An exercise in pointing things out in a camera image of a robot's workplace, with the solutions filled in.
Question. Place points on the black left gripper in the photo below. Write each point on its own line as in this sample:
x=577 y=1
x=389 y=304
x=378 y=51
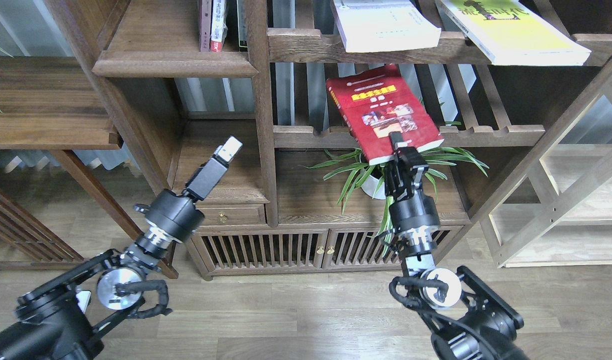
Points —
x=210 y=173

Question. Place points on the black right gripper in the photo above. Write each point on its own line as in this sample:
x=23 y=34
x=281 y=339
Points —
x=404 y=174

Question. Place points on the red paperback book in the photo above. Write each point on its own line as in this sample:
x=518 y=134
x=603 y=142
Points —
x=377 y=102

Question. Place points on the white paperback book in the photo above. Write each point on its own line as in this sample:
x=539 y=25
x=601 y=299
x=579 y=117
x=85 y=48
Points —
x=370 y=26

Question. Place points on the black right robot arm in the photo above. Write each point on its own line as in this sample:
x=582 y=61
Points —
x=467 y=319

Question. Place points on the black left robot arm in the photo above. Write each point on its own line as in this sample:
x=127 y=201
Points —
x=66 y=317

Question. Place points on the green spider plant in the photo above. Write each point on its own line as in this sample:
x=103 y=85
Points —
x=355 y=172

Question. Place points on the white plant pot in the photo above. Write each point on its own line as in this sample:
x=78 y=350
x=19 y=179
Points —
x=373 y=185

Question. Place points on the dark wooden bookshelf cabinet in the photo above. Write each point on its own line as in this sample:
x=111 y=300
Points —
x=212 y=117

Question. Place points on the red white upright book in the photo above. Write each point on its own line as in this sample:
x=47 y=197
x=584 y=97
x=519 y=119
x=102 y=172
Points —
x=218 y=25

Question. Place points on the dark green upright book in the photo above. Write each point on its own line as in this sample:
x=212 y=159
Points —
x=242 y=32

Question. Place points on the dark maroon upright book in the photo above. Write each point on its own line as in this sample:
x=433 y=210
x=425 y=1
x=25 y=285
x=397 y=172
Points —
x=204 y=23

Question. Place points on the yellow green paperback book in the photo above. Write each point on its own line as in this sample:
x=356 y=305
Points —
x=510 y=34

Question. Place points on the white metal leg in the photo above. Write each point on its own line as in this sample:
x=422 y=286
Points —
x=84 y=299

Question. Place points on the dark slatted wooden rack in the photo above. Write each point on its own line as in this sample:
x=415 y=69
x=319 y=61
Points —
x=25 y=233

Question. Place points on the light wooden shelf frame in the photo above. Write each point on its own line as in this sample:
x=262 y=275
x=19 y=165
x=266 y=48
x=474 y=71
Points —
x=571 y=223

